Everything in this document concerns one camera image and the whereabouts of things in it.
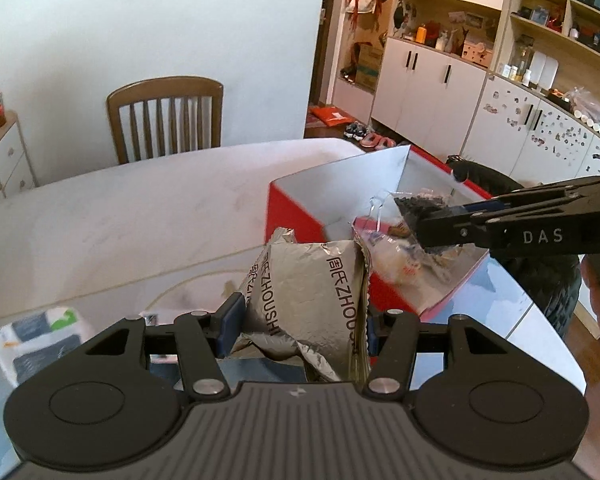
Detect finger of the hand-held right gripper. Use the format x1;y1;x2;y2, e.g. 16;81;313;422
416;210;492;255
451;176;600;218

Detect black woven stool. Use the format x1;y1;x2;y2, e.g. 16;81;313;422
445;155;584;339

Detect brown wooden door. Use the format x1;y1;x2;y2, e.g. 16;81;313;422
305;0;342;139

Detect white marble desktop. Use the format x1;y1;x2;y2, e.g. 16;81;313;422
0;137;588;480

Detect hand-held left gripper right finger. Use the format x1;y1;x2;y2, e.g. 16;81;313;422
364;307;519;404

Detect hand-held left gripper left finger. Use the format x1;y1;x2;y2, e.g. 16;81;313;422
82;292;247;404

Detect orange package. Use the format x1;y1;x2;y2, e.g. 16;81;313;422
309;104;352;127

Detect silver snack packet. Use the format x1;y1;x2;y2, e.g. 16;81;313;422
230;227;374;384

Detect clear plastic bag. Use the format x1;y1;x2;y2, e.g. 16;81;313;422
562;87;600;127

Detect pink slippers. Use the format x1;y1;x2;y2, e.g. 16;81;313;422
360;132;396;151

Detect clear bag of dark snacks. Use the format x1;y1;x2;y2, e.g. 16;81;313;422
371;187;462;242

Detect red and white hanging bag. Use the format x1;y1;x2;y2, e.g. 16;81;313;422
344;0;381;34

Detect printed cardboard box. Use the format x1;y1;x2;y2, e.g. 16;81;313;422
354;42;385;86

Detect tall glass jar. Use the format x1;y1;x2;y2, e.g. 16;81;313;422
512;35;534;79

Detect blueberry bread packet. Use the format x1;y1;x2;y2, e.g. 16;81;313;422
352;216;457;289

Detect white cabinet with stickers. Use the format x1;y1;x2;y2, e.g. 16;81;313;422
462;75;600;187

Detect low white cabinet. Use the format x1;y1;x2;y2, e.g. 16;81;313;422
0;112;37;202

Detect wooden shelf unit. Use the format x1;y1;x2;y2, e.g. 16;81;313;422
490;0;600;97

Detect white cabinet with black handles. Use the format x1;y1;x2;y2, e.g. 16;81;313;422
370;35;492;162

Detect white and blue tissue pack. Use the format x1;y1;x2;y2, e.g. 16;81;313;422
0;306;95;387

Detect wooden chair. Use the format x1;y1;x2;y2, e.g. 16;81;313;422
106;76;225;166

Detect dark blue speckled pouch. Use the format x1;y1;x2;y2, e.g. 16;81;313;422
219;355;309;385

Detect red cardboard box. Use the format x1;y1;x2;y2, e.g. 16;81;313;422
265;144;496;322

